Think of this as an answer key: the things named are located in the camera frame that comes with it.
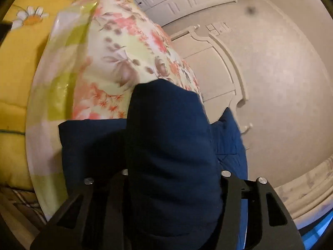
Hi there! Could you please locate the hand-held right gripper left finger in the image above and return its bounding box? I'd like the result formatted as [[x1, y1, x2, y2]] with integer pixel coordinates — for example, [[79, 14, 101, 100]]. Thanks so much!
[[30, 169, 130, 250]]

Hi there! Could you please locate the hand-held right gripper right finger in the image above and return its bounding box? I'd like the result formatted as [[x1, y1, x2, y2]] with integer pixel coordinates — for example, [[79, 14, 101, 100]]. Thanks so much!
[[220, 170, 305, 250]]

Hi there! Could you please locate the navy blue garment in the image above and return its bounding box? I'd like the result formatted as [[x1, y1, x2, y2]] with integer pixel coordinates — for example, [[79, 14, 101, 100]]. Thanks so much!
[[58, 79, 249, 250]]

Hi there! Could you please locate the checked cloth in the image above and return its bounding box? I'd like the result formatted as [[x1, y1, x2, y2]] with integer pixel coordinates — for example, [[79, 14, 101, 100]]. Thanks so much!
[[0, 186, 48, 231]]

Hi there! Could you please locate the light blue object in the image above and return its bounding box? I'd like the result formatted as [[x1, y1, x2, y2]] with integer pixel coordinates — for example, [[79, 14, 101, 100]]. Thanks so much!
[[297, 212, 329, 246]]

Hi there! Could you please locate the cream carved headboard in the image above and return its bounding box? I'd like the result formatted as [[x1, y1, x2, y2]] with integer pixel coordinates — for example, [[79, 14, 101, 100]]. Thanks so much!
[[169, 24, 254, 138]]

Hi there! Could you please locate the floral green pink bed sheet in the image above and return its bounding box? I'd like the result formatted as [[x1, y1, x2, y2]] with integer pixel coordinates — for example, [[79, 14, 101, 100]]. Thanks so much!
[[25, 0, 205, 222]]

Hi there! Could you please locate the orange daisy pillow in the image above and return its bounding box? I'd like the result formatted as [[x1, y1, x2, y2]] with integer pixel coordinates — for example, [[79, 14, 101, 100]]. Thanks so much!
[[0, 0, 101, 191]]

